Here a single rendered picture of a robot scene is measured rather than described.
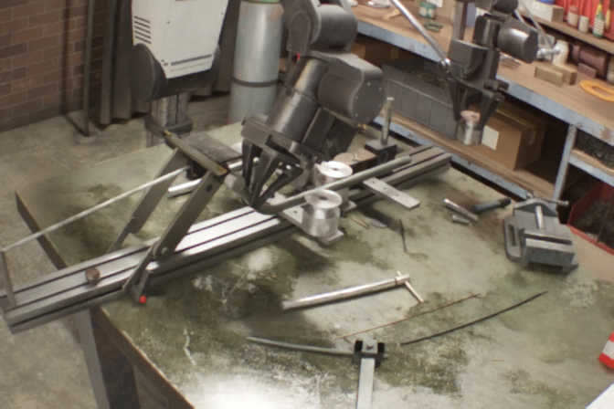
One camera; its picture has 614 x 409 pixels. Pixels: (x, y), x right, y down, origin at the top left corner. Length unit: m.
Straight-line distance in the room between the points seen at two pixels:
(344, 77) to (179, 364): 0.40
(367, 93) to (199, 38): 0.84
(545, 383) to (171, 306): 0.50
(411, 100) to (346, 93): 1.87
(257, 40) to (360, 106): 2.08
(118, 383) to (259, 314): 0.50
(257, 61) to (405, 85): 0.65
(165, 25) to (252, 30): 1.36
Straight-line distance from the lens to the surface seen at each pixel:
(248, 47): 2.87
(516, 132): 2.39
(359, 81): 0.78
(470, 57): 1.04
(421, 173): 1.23
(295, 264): 0.94
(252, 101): 2.94
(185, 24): 1.54
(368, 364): 0.77
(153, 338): 0.79
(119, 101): 3.52
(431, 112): 2.59
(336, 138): 0.91
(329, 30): 0.82
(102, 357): 1.19
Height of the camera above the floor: 1.41
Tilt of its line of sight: 26 degrees down
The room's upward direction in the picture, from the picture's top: 7 degrees clockwise
